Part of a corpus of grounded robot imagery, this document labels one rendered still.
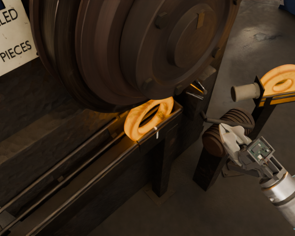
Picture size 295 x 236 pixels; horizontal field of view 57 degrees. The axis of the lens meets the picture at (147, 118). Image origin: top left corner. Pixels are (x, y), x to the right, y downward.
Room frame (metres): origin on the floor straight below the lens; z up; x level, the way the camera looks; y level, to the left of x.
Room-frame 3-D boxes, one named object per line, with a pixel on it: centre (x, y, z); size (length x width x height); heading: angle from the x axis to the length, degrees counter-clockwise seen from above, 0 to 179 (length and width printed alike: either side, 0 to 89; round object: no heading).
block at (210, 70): (0.67, -0.17, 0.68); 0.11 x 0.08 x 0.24; 42
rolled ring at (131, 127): (0.50, -0.01, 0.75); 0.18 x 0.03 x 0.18; 132
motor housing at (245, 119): (0.62, -0.34, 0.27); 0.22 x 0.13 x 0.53; 132
